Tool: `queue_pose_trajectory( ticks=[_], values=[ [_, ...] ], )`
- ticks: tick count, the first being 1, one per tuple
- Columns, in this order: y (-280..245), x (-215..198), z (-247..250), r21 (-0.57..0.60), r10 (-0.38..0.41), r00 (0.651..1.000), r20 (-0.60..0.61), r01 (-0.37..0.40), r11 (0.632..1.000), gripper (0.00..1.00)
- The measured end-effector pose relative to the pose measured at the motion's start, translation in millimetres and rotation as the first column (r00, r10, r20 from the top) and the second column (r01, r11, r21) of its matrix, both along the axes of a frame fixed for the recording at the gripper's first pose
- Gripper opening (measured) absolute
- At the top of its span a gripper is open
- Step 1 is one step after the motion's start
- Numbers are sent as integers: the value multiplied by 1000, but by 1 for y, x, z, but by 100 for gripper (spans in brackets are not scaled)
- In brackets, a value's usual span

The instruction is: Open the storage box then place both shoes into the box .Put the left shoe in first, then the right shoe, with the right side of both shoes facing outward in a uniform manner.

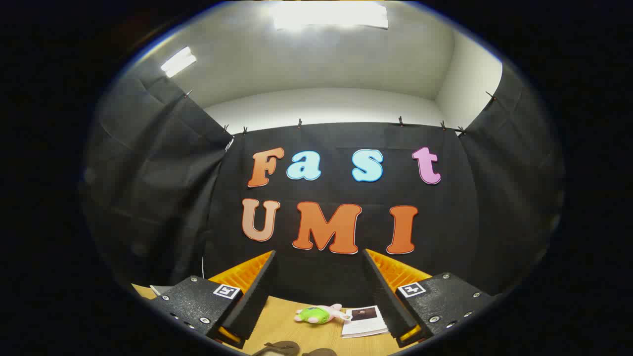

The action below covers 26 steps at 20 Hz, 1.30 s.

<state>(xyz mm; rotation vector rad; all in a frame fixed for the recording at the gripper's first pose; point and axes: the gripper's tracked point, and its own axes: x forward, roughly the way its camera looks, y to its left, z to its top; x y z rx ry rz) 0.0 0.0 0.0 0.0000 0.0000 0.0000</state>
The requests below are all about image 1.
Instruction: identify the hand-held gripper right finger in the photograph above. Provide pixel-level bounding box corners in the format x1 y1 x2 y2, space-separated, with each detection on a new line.
363 249 495 348

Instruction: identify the white paperback book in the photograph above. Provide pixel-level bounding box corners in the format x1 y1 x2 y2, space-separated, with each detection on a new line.
341 305 389 339

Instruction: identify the black backdrop cloth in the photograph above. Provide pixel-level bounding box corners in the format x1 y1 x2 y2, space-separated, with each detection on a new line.
82 64 564 307

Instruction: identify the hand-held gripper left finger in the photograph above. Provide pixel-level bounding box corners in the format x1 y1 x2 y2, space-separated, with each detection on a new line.
148 250 277 350

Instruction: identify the green and pink plush toy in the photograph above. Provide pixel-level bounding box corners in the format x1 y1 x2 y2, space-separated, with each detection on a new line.
294 303 353 325

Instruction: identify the row of small black clips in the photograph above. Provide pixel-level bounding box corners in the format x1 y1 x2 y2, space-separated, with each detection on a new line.
183 89 497 137

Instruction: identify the large ceiling light panel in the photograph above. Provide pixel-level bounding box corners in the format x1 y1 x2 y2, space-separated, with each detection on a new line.
272 1 389 30

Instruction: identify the small ceiling light panel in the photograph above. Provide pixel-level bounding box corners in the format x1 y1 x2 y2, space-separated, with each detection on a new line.
161 46 197 78

